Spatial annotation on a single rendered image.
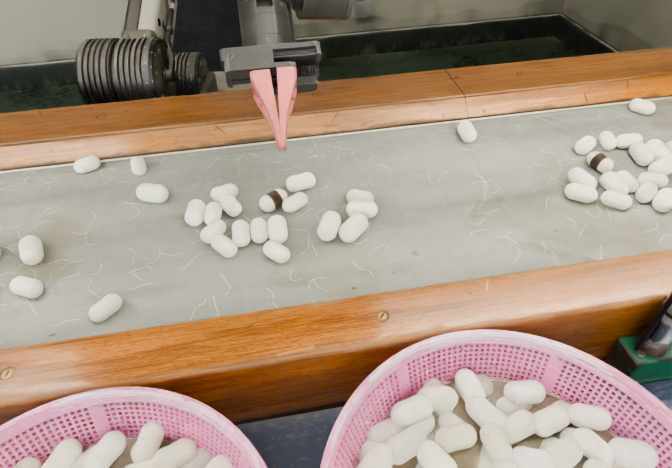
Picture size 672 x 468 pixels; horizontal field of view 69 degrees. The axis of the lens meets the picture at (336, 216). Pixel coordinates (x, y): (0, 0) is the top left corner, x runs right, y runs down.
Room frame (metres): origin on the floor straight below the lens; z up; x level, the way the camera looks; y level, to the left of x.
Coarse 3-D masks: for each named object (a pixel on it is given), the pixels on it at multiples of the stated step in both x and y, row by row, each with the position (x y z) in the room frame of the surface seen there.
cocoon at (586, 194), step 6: (570, 186) 0.43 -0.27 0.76; (576, 186) 0.43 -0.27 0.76; (582, 186) 0.43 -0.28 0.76; (588, 186) 0.43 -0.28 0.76; (570, 192) 0.43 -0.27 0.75; (576, 192) 0.42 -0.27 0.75; (582, 192) 0.42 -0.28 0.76; (588, 192) 0.42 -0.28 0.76; (594, 192) 0.42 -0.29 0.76; (570, 198) 0.43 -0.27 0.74; (576, 198) 0.42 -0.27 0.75; (582, 198) 0.42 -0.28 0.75; (588, 198) 0.42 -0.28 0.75; (594, 198) 0.42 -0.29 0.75
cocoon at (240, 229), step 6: (234, 222) 0.39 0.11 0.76; (240, 222) 0.39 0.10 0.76; (246, 222) 0.39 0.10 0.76; (234, 228) 0.38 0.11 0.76; (240, 228) 0.38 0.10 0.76; (246, 228) 0.38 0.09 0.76; (234, 234) 0.37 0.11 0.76; (240, 234) 0.37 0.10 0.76; (246, 234) 0.37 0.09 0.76; (234, 240) 0.37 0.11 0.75; (240, 240) 0.36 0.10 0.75; (246, 240) 0.37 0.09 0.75; (240, 246) 0.36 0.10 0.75
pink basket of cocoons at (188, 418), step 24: (48, 408) 0.18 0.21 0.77; (72, 408) 0.18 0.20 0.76; (96, 408) 0.18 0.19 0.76; (120, 408) 0.19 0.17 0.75; (144, 408) 0.19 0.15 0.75; (168, 408) 0.18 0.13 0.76; (192, 408) 0.18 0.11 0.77; (0, 432) 0.16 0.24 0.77; (48, 432) 0.17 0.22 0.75; (72, 432) 0.17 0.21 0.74; (96, 432) 0.18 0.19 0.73; (168, 432) 0.18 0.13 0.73; (192, 432) 0.17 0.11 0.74; (216, 432) 0.16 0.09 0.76; (240, 432) 0.16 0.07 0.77; (0, 456) 0.15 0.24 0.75; (48, 456) 0.16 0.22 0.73; (240, 456) 0.15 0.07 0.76
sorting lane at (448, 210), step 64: (448, 128) 0.59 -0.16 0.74; (512, 128) 0.58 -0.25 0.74; (576, 128) 0.58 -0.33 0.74; (640, 128) 0.57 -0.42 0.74; (0, 192) 0.48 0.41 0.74; (64, 192) 0.47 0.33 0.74; (128, 192) 0.47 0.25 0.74; (192, 192) 0.46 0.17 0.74; (256, 192) 0.46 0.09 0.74; (320, 192) 0.46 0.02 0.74; (384, 192) 0.45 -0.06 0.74; (448, 192) 0.45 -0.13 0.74; (512, 192) 0.45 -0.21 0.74; (0, 256) 0.37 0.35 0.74; (64, 256) 0.36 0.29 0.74; (128, 256) 0.36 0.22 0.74; (192, 256) 0.36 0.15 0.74; (256, 256) 0.35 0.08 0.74; (320, 256) 0.35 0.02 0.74; (384, 256) 0.35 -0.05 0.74; (448, 256) 0.35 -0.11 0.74; (512, 256) 0.34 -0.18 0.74; (576, 256) 0.34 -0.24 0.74; (0, 320) 0.28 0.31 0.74; (64, 320) 0.28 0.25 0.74; (128, 320) 0.28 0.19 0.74; (192, 320) 0.28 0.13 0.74
